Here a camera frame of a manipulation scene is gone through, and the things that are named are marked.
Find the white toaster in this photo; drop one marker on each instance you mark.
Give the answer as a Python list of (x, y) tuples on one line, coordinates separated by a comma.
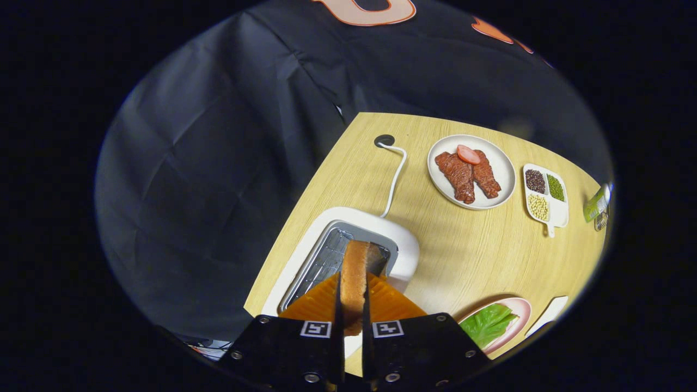
[(403, 245)]

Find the white square plate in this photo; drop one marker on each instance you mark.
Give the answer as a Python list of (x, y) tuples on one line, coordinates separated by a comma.
[(547, 316)]

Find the white divided dish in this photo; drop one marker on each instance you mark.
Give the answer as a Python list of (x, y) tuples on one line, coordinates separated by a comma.
[(560, 209)]

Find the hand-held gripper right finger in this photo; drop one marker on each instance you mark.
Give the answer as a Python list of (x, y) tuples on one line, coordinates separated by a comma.
[(367, 343)]

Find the pile of dark red beans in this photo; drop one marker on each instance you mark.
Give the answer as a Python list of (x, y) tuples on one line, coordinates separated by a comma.
[(535, 181)]

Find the toasted bread slice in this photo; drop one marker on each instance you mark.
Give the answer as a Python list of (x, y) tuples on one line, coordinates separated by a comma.
[(354, 272)]

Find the round beige plate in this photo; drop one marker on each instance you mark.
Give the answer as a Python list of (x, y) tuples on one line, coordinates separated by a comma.
[(501, 169)]

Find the green lettuce leaf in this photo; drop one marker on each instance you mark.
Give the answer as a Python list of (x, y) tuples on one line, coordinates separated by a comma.
[(487, 324)]

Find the pile of yellow soybeans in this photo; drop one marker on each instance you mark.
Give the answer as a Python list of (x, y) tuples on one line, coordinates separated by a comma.
[(538, 207)]

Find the black backdrop cloth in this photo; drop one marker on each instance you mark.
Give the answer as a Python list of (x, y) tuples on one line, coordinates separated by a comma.
[(218, 163)]

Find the pile of green beans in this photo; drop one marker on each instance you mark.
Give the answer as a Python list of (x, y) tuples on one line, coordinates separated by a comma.
[(556, 188)]

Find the pink sausage slice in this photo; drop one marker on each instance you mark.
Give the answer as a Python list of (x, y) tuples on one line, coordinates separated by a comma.
[(468, 154)]

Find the pink plate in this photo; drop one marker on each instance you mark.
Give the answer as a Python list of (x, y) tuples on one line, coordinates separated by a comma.
[(521, 310)]

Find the silver green drink bottle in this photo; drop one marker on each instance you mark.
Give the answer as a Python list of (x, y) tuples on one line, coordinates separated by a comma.
[(596, 204)]

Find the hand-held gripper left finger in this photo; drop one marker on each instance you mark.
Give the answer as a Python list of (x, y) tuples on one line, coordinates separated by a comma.
[(337, 337)]

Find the brown meat piece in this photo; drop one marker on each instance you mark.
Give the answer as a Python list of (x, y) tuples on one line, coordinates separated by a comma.
[(457, 177), (486, 177)]

